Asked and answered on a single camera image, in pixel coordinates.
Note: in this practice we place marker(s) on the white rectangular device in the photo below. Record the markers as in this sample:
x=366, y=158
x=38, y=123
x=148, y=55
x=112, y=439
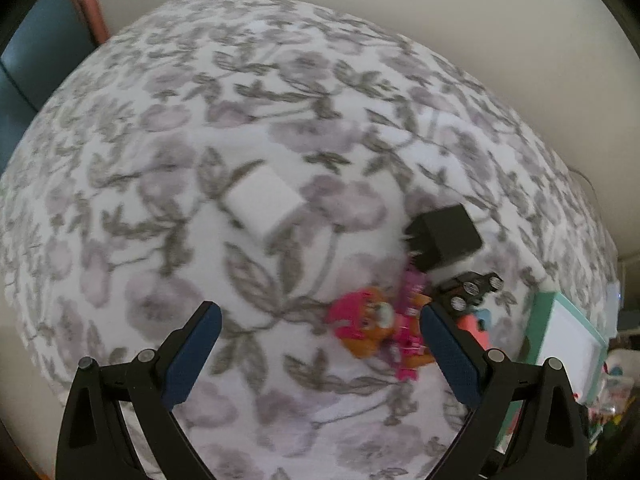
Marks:
x=615, y=305

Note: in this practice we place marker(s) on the floral blanket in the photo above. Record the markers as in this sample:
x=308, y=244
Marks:
x=250, y=110

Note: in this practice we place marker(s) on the teal cardboard box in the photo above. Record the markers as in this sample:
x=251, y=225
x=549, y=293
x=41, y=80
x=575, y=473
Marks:
x=570, y=345

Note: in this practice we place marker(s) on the pink toy watch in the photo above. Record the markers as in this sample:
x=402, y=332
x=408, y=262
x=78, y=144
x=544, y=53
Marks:
x=412, y=290

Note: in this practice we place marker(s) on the coral and blue plastic toy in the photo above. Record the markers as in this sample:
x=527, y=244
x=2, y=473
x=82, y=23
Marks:
x=472, y=327

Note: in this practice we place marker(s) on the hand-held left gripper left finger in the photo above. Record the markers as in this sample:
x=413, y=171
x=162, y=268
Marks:
x=192, y=360

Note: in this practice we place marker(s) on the black toy car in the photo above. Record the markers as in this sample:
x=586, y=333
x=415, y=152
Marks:
x=467, y=287

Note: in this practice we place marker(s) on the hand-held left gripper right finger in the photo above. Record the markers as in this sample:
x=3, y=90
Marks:
x=450, y=355

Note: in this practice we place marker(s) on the pink pup figure toy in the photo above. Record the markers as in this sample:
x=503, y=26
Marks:
x=370, y=322

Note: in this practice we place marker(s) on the dark blue panel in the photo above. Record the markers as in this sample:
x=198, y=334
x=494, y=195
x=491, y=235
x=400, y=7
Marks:
x=35, y=55

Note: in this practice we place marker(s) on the white charger cube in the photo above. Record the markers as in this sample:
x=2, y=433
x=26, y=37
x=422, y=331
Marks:
x=262, y=202

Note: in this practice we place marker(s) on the black power adapter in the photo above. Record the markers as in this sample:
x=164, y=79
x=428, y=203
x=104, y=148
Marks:
x=445, y=237

